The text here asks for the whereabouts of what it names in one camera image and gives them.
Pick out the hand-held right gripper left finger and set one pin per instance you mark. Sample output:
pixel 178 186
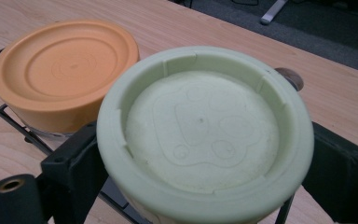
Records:
pixel 74 174

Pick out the white desk frame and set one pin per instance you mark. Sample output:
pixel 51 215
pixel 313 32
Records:
pixel 272 12

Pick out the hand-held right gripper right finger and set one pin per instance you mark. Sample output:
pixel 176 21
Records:
pixel 338 183

